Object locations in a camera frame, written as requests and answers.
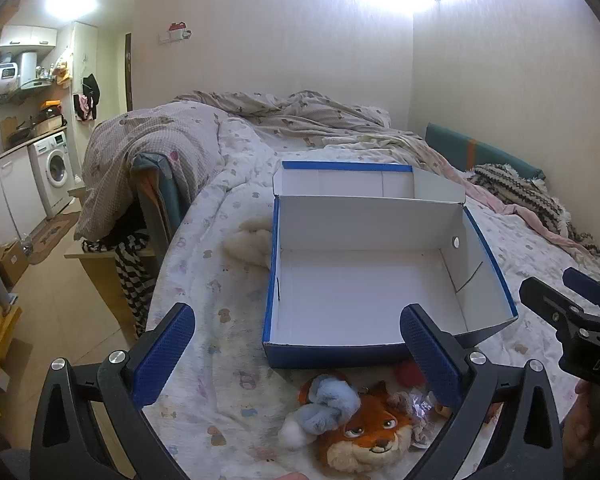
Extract white wall cabinet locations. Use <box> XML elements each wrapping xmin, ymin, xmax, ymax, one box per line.
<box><xmin>0</xmin><ymin>25</ymin><xmax>58</xmax><ymax>50</ymax></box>

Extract white water heater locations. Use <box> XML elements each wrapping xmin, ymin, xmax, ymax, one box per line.
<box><xmin>0</xmin><ymin>62</ymin><xmax>22</xmax><ymax>100</ymax></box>

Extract yellow furniture frame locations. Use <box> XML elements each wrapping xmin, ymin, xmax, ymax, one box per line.
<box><xmin>0</xmin><ymin>305</ymin><xmax>23</xmax><ymax>411</ymax></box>

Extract white and blue cardboard box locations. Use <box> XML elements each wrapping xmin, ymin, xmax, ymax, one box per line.
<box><xmin>261</xmin><ymin>161</ymin><xmax>519</xmax><ymax>370</ymax></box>

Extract white base cabinet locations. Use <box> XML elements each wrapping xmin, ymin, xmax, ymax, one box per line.
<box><xmin>0</xmin><ymin>150</ymin><xmax>48</xmax><ymax>246</ymax></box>

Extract red plush toy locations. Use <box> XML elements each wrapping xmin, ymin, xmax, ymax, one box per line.
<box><xmin>392</xmin><ymin>360</ymin><xmax>426</xmax><ymax>388</ymax></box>

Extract grey-brown fluffy plush charm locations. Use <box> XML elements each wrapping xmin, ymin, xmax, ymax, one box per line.
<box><xmin>387</xmin><ymin>391</ymin><xmax>433</xmax><ymax>443</ymax></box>

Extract brown door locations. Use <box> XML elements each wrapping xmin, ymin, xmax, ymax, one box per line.
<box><xmin>124</xmin><ymin>32</ymin><xmax>132</xmax><ymax>111</ymax></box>

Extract teal padded bed panel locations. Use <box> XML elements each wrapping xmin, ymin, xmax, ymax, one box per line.
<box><xmin>425</xmin><ymin>122</ymin><xmax>546</xmax><ymax>181</ymax></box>
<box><xmin>130</xmin><ymin>152</ymin><xmax>191</xmax><ymax>256</ymax></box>

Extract pink blanket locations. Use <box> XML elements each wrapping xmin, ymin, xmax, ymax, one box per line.
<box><xmin>405</xmin><ymin>130</ymin><xmax>600</xmax><ymax>261</ymax></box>

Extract person's right hand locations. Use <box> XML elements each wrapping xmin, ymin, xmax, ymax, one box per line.
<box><xmin>562</xmin><ymin>379</ymin><xmax>600</xmax><ymax>480</ymax></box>

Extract brown cardboard box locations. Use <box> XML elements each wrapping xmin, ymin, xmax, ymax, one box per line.
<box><xmin>0</xmin><ymin>240</ymin><xmax>30</xmax><ymax>288</ymax></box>

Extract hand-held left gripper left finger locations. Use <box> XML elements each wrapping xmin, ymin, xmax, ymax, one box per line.
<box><xmin>30</xmin><ymin>302</ymin><xmax>197</xmax><ymax>480</ymax></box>

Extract light blue fluffy plush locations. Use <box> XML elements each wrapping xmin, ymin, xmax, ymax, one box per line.
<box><xmin>278</xmin><ymin>376</ymin><xmax>362</xmax><ymax>450</ymax></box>

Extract orange fox plush toy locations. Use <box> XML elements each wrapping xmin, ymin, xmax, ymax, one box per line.
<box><xmin>300</xmin><ymin>372</ymin><xmax>416</xmax><ymax>471</ymax></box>

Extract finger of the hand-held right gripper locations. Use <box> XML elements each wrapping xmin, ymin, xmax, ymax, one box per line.
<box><xmin>562</xmin><ymin>267</ymin><xmax>600</xmax><ymax>322</ymax></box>
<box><xmin>519</xmin><ymin>276</ymin><xmax>587</xmax><ymax>343</ymax></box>

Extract white washing machine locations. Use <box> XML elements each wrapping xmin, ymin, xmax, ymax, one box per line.
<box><xmin>27</xmin><ymin>131</ymin><xmax>76</xmax><ymax>218</ymax></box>

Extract clear packet with white insert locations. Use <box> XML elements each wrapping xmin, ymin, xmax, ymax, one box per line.
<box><xmin>410</xmin><ymin>392</ymin><xmax>453</xmax><ymax>448</ymax></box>

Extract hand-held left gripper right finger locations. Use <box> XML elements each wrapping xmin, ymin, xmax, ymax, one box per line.
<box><xmin>399</xmin><ymin>304</ymin><xmax>565</xmax><ymax>480</ymax></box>

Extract silver range hood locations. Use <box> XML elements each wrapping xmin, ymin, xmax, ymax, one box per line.
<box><xmin>19</xmin><ymin>51</ymin><xmax>53</xmax><ymax>91</ymax></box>

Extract cream plush toy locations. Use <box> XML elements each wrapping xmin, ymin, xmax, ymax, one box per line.
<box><xmin>223</xmin><ymin>217</ymin><xmax>276</xmax><ymax>267</ymax></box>

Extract hanging dark clothes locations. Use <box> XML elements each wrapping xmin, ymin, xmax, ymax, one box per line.
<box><xmin>74</xmin><ymin>73</ymin><xmax>102</xmax><ymax>122</ymax></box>

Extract grey printed quilt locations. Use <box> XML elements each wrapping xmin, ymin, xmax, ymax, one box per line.
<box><xmin>75</xmin><ymin>91</ymin><xmax>471</xmax><ymax>241</ymax></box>

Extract white printed bedsheet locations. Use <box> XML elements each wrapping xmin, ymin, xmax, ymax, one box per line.
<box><xmin>145</xmin><ymin>110</ymin><xmax>600</xmax><ymax>480</ymax></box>

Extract black and cream striped blanket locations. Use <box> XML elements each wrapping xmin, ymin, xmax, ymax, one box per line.
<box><xmin>467</xmin><ymin>162</ymin><xmax>600</xmax><ymax>271</ymax></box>

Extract brown floor rug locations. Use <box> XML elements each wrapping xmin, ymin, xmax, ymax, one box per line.
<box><xmin>27</xmin><ymin>210</ymin><xmax>81</xmax><ymax>266</ymax></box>

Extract black and white striped cloth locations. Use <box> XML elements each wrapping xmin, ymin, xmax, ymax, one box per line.
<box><xmin>82</xmin><ymin>230</ymin><xmax>156</xmax><ymax>338</ymax></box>

